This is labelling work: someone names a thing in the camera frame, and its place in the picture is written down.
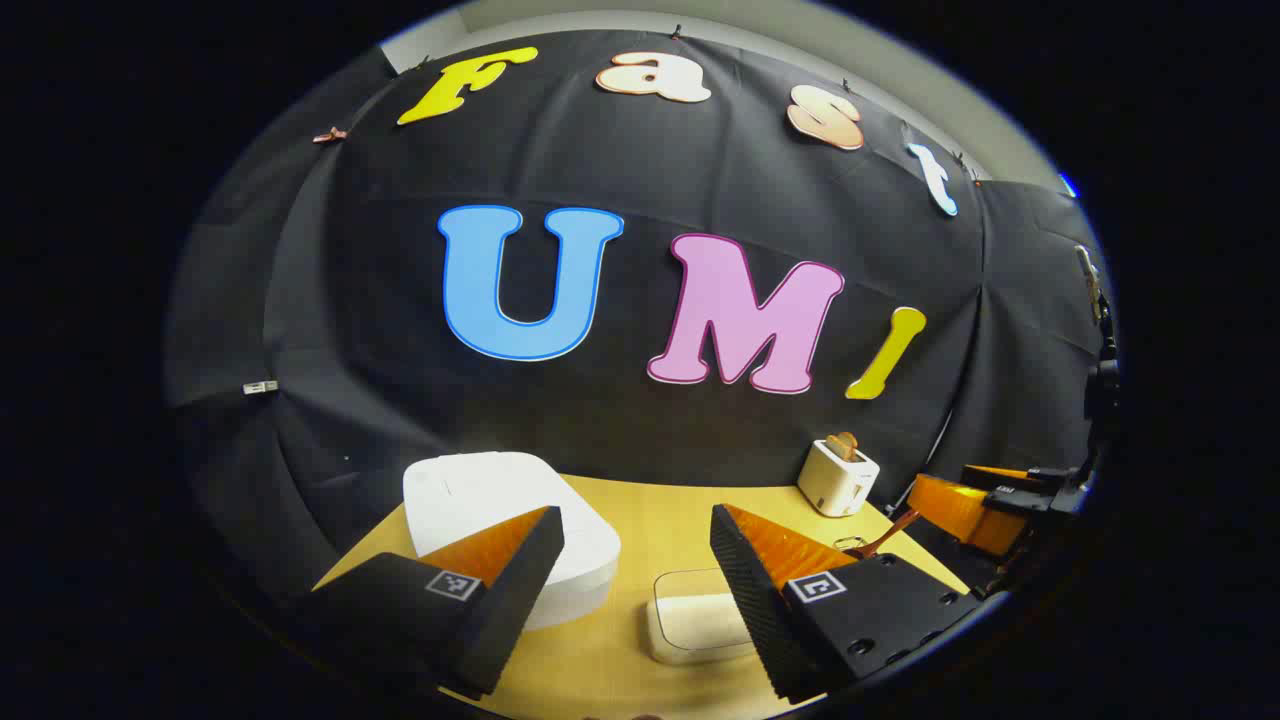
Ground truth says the black backdrop cloth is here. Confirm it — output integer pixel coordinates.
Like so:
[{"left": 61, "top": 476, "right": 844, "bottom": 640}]
[{"left": 165, "top": 28, "right": 1121, "bottom": 601}]

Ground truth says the white cable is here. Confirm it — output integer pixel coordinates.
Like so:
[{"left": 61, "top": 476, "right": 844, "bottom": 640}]
[{"left": 903, "top": 410, "right": 956, "bottom": 513}]

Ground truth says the white rice cooker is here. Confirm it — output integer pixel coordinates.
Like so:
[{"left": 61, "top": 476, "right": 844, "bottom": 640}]
[{"left": 403, "top": 452, "right": 622, "bottom": 631}]

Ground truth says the white toaster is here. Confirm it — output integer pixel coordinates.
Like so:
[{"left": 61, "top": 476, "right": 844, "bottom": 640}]
[{"left": 797, "top": 440, "right": 881, "bottom": 518}]

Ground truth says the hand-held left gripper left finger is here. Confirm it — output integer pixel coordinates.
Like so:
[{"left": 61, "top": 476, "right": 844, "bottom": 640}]
[{"left": 300, "top": 505, "right": 566, "bottom": 701}]

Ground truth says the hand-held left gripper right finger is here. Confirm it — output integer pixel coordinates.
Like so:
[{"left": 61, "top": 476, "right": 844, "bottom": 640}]
[{"left": 710, "top": 503, "right": 986, "bottom": 706}]

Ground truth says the clear plastic rice box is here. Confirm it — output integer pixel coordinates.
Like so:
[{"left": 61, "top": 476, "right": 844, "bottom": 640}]
[{"left": 645, "top": 568, "right": 763, "bottom": 666}]

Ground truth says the brown wooden spoon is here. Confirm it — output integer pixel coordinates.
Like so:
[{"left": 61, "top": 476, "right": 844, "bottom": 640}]
[{"left": 858, "top": 508, "right": 919, "bottom": 559}]

